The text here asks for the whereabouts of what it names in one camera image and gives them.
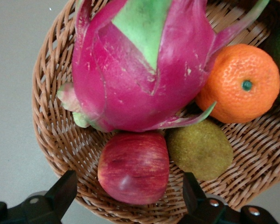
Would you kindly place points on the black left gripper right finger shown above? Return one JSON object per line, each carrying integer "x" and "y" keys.
{"x": 193, "y": 198}

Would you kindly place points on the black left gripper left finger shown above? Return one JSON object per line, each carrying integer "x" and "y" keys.
{"x": 60, "y": 193}

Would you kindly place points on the red apple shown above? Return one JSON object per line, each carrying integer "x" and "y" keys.
{"x": 133, "y": 168}

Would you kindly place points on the brown kiwi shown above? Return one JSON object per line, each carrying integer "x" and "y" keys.
{"x": 200, "y": 149}

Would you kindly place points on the brown wicker basket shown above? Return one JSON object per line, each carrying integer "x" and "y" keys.
{"x": 60, "y": 140}

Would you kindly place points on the orange tangerine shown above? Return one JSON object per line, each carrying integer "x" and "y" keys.
{"x": 238, "y": 88}

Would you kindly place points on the pink dragon fruit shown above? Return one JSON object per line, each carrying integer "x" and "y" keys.
{"x": 130, "y": 88}

